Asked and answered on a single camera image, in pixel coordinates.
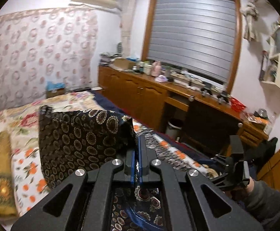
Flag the navy patterned silk garment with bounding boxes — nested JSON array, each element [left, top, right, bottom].
[[38, 105, 203, 231]]

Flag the person right forearm grey sleeve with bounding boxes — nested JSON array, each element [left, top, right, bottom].
[[243, 178, 280, 230]]

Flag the long wooden cabinet desk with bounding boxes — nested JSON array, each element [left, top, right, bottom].
[[98, 66, 268, 153]]

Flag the red basket on desk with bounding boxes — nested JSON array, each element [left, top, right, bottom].
[[230, 97, 246, 113]]

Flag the pink figurine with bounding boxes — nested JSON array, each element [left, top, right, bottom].
[[151, 60, 162, 77]]

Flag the orange fruit print blanket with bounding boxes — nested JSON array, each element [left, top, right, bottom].
[[9, 120, 217, 216]]

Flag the cardboard box on desk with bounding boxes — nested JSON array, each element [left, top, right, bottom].
[[113, 58, 136, 70]]

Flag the blue tissue box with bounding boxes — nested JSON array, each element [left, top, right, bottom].
[[46, 81, 65, 91]]

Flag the floral quilt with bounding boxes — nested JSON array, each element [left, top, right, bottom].
[[0, 91, 103, 153]]

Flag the golden fringed cushion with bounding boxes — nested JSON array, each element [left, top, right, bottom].
[[0, 131, 18, 218]]

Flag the grey window blind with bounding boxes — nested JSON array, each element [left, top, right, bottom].
[[147, 0, 237, 84]]

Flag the pink circle pattern curtain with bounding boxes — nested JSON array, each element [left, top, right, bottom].
[[0, 7, 98, 111]]

